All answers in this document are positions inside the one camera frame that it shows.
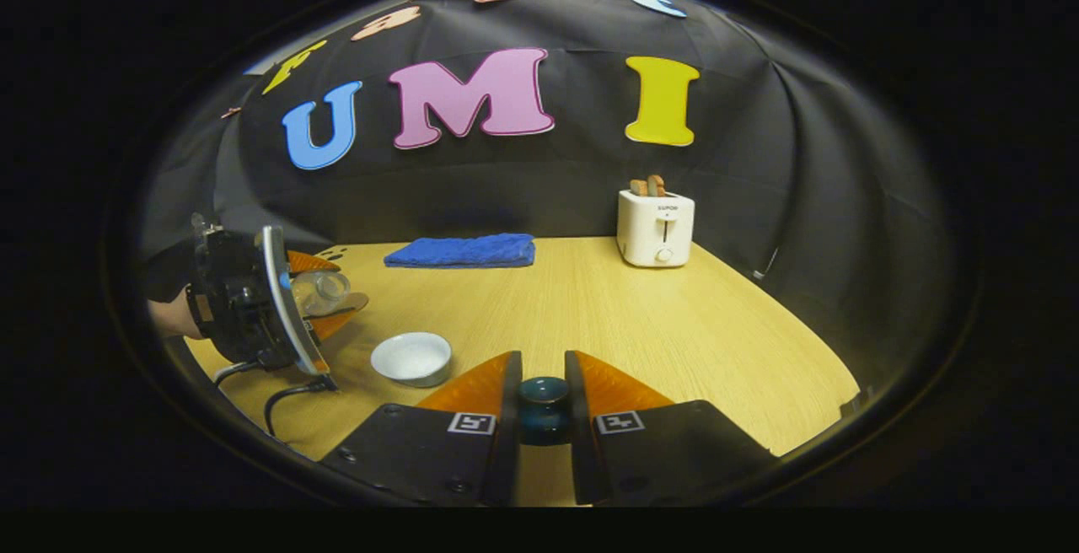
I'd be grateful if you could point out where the clear plastic water bottle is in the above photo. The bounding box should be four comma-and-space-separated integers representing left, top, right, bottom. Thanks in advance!
291, 270, 352, 319

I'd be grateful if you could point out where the white toaster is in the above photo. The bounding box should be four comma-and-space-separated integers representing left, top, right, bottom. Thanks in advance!
616, 189, 696, 269

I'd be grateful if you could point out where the blue folded towel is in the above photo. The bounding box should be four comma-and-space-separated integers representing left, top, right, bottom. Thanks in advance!
384, 234, 537, 270

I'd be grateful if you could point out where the dark teal teacup lid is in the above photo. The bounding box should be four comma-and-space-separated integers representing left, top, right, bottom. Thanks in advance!
516, 376, 575, 447

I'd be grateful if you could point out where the white teacup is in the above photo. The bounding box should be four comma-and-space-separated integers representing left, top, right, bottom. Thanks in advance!
370, 331, 454, 389

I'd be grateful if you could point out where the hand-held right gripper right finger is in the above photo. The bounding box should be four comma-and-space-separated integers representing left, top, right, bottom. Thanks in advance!
564, 350, 780, 507

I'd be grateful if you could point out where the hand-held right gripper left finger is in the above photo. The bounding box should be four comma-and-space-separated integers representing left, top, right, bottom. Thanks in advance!
319, 350, 523, 508

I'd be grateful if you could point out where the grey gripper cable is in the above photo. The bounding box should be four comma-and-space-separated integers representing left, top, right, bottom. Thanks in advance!
213, 359, 258, 387

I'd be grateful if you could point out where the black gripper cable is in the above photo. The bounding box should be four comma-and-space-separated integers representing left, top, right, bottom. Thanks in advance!
264, 376, 340, 438

